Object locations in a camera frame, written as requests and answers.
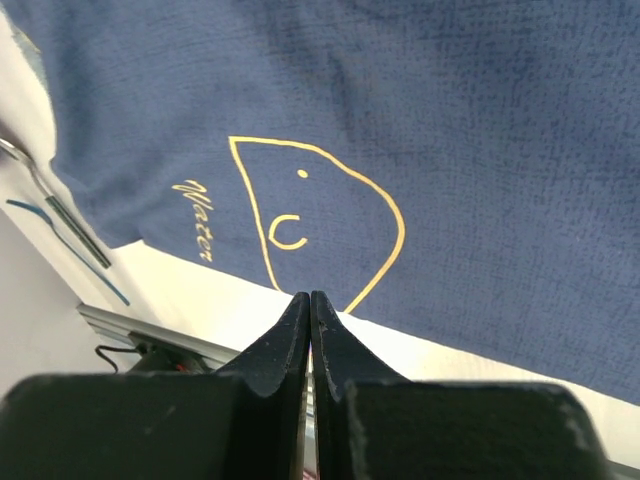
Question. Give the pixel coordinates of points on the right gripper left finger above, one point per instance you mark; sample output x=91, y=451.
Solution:
x=241, y=421

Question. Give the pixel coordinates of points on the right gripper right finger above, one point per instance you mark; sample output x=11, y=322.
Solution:
x=373, y=423

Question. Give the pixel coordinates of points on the blue fish-print cloth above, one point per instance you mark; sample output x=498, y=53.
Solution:
x=462, y=171

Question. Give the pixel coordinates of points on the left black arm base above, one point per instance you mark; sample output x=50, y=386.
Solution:
x=156, y=358

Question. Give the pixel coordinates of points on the aluminium frame rail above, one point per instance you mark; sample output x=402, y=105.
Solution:
x=120, y=328

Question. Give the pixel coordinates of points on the spoon with green handle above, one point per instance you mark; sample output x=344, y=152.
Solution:
x=55, y=204

